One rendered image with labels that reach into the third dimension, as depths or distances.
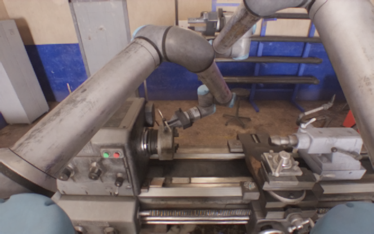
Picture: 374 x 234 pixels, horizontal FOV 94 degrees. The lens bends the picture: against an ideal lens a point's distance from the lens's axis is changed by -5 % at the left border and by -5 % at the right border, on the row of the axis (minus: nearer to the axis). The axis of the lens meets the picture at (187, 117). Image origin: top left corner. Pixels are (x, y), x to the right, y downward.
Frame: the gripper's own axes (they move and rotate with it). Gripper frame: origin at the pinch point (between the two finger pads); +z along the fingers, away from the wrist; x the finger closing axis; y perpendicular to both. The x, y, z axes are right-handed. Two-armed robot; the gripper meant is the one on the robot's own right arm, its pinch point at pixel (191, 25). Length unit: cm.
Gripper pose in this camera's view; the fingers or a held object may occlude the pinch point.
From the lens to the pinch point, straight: 108.6
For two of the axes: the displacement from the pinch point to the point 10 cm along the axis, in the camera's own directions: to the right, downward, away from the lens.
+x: 0.0, 1.8, 9.8
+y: 0.0, 9.8, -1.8
